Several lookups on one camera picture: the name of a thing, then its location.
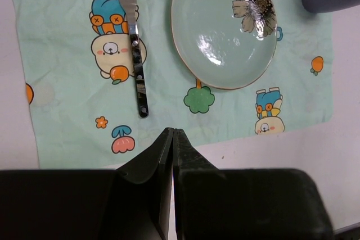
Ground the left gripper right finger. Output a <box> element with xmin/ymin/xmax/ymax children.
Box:
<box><xmin>173</xmin><ymin>129</ymin><xmax>334</xmax><ymax>239</ymax></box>

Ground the fork with black handle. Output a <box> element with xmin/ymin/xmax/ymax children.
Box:
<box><xmin>119</xmin><ymin>0</ymin><xmax>149</xmax><ymax>119</ymax></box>

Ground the green floral plate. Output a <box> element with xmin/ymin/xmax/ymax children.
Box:
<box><xmin>170</xmin><ymin>0</ymin><xmax>277</xmax><ymax>90</ymax></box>

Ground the green cartoon print cloth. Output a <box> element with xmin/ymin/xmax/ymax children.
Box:
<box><xmin>13</xmin><ymin>0</ymin><xmax>334</xmax><ymax>168</ymax></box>

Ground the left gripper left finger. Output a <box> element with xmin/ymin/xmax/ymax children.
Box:
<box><xmin>1</xmin><ymin>128</ymin><xmax>173</xmax><ymax>239</ymax></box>

